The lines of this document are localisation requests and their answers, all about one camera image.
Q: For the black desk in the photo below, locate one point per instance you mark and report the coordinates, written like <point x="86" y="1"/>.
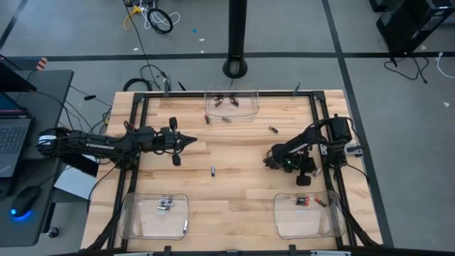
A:
<point x="49" y="106"/>

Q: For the silver mounting bracket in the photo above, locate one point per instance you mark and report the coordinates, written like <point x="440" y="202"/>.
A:
<point x="323" y="148"/>

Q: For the black box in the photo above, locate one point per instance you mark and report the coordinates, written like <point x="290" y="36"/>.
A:
<point x="80" y="165"/>

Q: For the black computer tower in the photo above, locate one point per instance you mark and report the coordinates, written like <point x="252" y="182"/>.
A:
<point x="412" y="25"/>

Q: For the black caster wheel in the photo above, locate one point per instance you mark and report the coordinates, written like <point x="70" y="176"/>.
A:
<point x="52" y="232"/>

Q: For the black plug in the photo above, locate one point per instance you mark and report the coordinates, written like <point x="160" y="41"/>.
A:
<point x="90" y="96"/>

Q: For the light grey panel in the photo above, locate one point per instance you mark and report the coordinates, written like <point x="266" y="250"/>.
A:
<point x="76" y="183"/>

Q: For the black frame clamp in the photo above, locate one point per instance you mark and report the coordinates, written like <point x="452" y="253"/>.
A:
<point x="292" y="249"/>
<point x="167" y="250"/>

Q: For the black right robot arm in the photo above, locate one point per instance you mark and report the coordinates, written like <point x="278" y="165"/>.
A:
<point x="302" y="142"/>

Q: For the black crossbar with light strips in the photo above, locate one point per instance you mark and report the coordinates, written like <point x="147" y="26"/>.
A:
<point x="199" y="254"/>

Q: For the black aluminium table frame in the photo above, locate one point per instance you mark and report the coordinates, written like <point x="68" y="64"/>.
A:
<point x="284" y="94"/>

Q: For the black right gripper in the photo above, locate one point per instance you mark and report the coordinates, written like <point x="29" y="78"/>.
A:
<point x="298" y="167"/>

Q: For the grey laptop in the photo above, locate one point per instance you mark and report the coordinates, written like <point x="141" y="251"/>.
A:
<point x="12" y="138"/>

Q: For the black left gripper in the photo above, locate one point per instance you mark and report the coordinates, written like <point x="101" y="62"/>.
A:
<point x="156" y="138"/>

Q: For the black laptop screen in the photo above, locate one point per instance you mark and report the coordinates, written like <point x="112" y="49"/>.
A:
<point x="10" y="80"/>

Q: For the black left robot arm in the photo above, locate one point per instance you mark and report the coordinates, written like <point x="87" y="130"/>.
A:
<point x="96" y="145"/>

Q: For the black computer mouse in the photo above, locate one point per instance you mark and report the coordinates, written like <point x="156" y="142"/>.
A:
<point x="25" y="199"/>

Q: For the clear plastic bin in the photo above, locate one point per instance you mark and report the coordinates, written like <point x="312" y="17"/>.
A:
<point x="305" y="225"/>
<point x="245" y="110"/>
<point x="149" y="227"/>

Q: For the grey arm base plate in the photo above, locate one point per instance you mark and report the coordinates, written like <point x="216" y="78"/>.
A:
<point x="353" y="150"/>

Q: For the black clamp post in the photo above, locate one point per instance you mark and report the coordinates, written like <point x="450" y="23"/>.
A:
<point x="166" y="89"/>

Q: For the orange striped tag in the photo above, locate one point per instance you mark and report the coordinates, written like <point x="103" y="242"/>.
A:
<point x="42" y="63"/>

